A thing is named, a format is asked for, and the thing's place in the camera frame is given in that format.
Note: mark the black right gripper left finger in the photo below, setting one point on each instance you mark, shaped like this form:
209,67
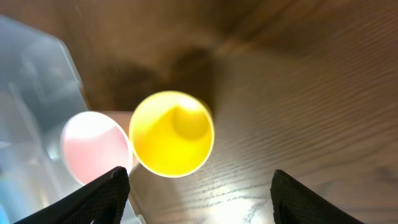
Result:
101,201

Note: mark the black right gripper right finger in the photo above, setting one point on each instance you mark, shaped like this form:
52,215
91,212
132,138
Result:
295,203

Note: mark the clear plastic storage container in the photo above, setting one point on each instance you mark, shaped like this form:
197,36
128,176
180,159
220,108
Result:
40,97

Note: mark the yellow cup near pink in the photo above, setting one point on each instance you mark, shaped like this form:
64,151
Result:
172,133

